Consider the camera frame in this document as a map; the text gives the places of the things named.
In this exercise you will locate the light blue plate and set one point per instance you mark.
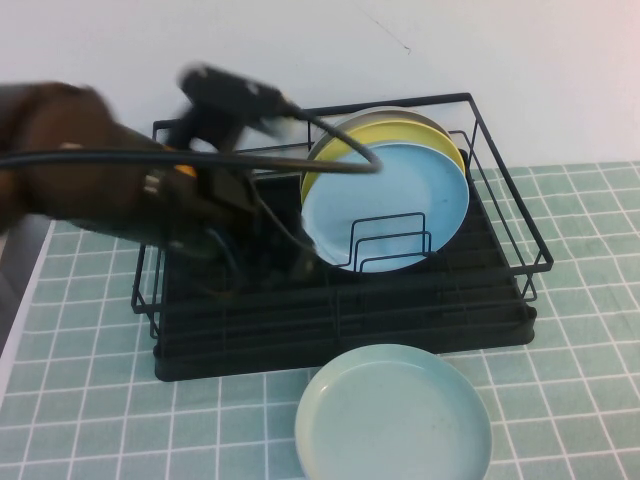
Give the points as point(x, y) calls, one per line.
point(400, 190)

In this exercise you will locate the yellow plate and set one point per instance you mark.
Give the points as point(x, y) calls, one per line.
point(400, 132)

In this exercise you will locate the grey plate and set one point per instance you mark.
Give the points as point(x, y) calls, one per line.
point(380, 115)

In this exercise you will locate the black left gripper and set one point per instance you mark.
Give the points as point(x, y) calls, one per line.
point(215, 200)

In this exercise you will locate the green grid tablecloth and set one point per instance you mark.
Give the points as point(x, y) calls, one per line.
point(100, 400)

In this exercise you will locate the black plastic drip tray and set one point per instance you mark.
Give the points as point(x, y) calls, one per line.
point(400, 310)

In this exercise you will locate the mint green plate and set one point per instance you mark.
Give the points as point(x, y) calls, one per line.
point(390, 420)

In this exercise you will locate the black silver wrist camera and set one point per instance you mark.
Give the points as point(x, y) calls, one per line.
point(225, 95)

